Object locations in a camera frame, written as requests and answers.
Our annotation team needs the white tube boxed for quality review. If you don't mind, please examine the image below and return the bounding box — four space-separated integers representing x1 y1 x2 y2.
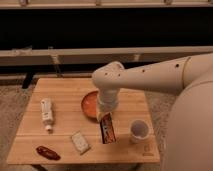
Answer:
41 98 54 133

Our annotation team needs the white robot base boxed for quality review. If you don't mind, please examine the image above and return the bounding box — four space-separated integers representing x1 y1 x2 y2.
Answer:
162 83 213 171

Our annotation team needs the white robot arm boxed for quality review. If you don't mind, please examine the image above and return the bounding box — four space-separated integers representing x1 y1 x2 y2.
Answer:
92 53 213 121

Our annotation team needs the orange bowl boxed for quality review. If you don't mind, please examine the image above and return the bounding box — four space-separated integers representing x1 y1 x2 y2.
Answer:
81 91 98 119

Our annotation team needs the dark red snack wrapper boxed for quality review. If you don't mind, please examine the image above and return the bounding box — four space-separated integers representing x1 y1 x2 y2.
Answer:
36 146 61 161

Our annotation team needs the wooden table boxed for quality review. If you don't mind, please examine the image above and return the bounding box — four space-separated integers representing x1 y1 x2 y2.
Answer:
7 78 160 164

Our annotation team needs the black orange candy bar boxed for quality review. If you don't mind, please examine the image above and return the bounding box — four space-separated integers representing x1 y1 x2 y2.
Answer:
100 114 116 144

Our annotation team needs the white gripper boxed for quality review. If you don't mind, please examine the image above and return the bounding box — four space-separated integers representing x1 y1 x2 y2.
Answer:
96 89 119 121

